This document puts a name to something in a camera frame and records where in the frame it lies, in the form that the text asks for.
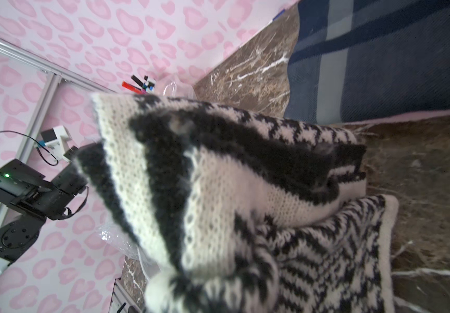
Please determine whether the pink fluffy blanket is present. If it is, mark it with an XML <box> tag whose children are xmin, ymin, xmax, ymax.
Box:
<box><xmin>342</xmin><ymin>110</ymin><xmax>450</xmax><ymax>125</ymax></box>

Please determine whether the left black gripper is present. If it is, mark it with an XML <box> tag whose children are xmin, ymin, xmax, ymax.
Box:
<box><xmin>0</xmin><ymin>159</ymin><xmax>89</xmax><ymax>220</ymax></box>

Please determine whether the clear plastic vacuum bag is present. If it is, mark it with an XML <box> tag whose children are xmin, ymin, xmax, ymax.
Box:
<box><xmin>93</xmin><ymin>75</ymin><xmax>195</xmax><ymax>271</ymax></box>

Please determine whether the black white houndstooth knit blanket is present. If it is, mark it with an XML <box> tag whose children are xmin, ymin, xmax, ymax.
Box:
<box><xmin>74</xmin><ymin>100</ymin><xmax>398</xmax><ymax>312</ymax></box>

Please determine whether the navy plaid blanket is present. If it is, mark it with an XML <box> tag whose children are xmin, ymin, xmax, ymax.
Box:
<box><xmin>284</xmin><ymin>1</ymin><xmax>450</xmax><ymax>125</ymax></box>

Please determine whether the red marker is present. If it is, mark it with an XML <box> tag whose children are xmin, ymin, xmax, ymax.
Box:
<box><xmin>122</xmin><ymin>81</ymin><xmax>145</xmax><ymax>95</ymax></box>

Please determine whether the black cap marker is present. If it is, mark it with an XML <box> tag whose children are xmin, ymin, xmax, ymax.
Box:
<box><xmin>131</xmin><ymin>75</ymin><xmax>156</xmax><ymax>93</ymax></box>

